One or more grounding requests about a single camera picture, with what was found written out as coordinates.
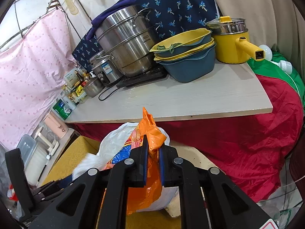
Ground white paper tissue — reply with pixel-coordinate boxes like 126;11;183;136
72;153;108;180

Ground orange printed plastic bag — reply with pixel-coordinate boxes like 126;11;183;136
102;107;168;216

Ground white lined trash bin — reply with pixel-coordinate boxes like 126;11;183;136
97;123;178;214

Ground white dish rack grey lid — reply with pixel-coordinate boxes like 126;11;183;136
17;134;47;185

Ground yellow patterned tablecloth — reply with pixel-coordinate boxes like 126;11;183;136
43;136;181;228

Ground white glass electric kettle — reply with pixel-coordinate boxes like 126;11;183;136
34;127;60;160

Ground pink electric kettle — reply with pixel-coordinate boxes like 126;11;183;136
43;111;68;139

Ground red cloth under counter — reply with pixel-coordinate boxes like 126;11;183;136
69;74;305;203

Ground white bottle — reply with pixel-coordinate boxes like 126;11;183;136
62;95;76;110

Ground green tin can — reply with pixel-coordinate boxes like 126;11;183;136
53;99;72;120

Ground small steel pot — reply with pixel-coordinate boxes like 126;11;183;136
83;77;104;98

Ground yellow seasoning packet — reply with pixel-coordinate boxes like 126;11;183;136
75;85;84;97

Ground black induction cooktop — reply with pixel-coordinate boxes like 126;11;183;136
116;66;168;88

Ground blue yellow stacked basins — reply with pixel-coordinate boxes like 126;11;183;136
150;28;217;83

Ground steel rice cooker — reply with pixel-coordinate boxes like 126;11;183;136
89;50;123;86

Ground pink dotted curtain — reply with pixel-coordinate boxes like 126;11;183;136
0;9;76;150

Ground yellow electric saucepan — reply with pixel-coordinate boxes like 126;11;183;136
205;16;265;64

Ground large steel steamer pot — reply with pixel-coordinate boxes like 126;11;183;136
95;5;159;77

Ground white light bulb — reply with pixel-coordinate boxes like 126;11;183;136
258;44;273;61

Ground green cloth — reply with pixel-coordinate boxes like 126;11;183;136
247;58;304;106

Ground purple cloth on steamer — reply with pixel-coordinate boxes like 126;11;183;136
86;0;136;40

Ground blue patterned cloth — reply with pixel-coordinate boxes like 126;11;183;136
72;0;219;71

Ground black power cable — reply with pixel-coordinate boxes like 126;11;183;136
98;85;122;102

